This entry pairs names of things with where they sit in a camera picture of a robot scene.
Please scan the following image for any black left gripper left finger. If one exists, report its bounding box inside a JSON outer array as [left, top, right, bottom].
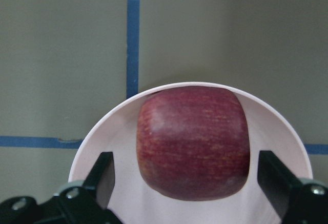
[[1, 152, 120, 223]]

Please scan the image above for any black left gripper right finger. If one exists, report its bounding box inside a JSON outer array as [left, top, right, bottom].
[[257, 150, 327, 224]]

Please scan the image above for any red apple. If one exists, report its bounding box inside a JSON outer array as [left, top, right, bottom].
[[136, 86, 250, 201]]

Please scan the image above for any pink plate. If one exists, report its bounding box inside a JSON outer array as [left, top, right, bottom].
[[69, 83, 313, 224]]

